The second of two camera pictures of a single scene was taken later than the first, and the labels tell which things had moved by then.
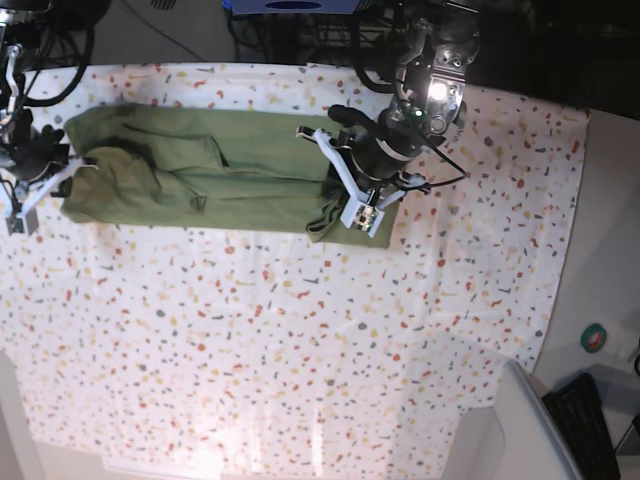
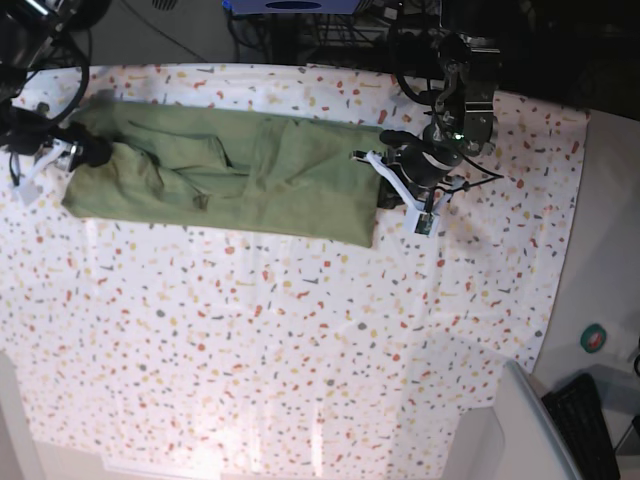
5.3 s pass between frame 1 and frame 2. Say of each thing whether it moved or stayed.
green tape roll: stayed
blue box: stayed
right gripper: moved
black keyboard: stayed
